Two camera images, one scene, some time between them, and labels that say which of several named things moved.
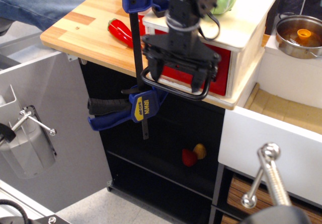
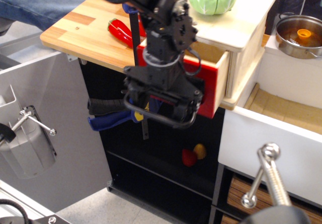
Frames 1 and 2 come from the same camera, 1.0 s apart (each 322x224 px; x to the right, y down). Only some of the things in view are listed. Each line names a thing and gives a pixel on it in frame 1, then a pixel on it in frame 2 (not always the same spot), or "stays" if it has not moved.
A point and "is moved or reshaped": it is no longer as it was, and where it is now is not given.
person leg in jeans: (41, 5) stays
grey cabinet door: (56, 157) stays
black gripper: (197, 55) -> (167, 84)
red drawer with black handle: (182, 81) is moved or reshaped
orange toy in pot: (304, 33) stays
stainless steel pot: (299, 36) stays
